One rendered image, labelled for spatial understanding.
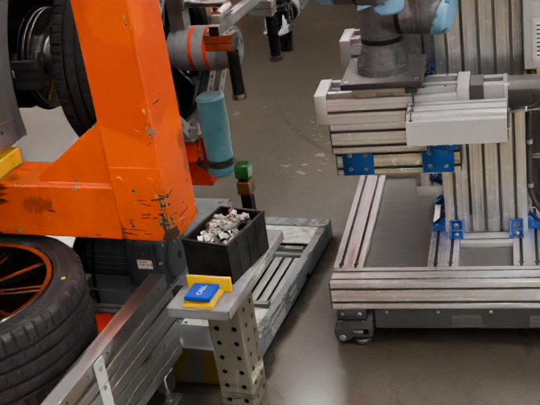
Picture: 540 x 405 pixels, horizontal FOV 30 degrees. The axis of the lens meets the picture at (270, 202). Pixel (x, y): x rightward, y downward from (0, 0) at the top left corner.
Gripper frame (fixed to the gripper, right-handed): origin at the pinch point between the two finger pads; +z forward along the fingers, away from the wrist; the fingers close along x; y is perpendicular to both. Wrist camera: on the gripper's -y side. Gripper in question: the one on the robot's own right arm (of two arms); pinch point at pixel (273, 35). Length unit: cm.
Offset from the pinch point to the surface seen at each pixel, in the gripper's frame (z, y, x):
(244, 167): 63, -17, 6
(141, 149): 80, -4, -15
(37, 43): 26, 10, -69
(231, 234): 81, -28, 6
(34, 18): 24, 17, -69
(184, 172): 69, -16, -9
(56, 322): 112, -36, -32
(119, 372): 108, -54, -20
